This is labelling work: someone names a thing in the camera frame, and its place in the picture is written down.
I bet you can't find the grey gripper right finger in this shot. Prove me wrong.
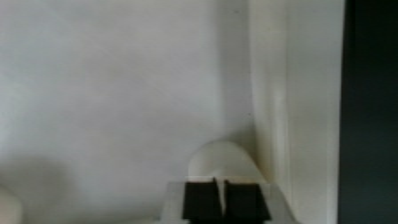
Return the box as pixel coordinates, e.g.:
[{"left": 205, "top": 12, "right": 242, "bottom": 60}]
[{"left": 224, "top": 181, "right": 272, "bottom": 224}]

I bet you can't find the white square table top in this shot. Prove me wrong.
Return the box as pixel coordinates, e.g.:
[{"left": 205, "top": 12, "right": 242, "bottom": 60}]
[{"left": 0, "top": 0, "right": 345, "bottom": 224}]

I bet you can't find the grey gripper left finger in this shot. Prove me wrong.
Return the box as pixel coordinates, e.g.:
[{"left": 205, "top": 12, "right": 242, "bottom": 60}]
[{"left": 182, "top": 180, "right": 224, "bottom": 224}]

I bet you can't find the white leg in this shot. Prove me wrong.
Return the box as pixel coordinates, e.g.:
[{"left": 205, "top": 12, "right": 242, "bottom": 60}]
[{"left": 160, "top": 142, "right": 301, "bottom": 224}]

